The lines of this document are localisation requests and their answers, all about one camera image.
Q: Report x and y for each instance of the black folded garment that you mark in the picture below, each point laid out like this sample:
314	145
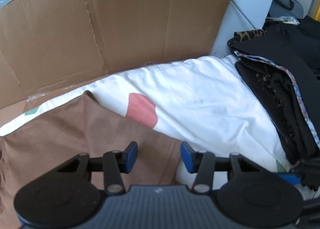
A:
282	70

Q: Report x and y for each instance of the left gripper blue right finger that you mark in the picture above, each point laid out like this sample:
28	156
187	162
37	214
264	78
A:
201	164

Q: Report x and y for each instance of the brown printed t-shirt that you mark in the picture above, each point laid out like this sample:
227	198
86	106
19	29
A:
84	126

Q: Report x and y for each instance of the leopard print cloth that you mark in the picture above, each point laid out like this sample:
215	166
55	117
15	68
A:
249	35

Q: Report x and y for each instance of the dark grey bag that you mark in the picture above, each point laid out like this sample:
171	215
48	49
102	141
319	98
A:
286	8

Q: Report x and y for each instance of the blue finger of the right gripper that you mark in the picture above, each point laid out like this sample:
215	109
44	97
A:
290	178

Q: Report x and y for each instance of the cream bear print bedsheet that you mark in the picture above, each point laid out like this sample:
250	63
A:
201	101

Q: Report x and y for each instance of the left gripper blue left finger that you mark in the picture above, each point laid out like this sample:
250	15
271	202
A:
116	163

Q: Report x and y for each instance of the brown cardboard sheet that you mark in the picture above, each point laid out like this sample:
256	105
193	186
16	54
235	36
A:
48	45

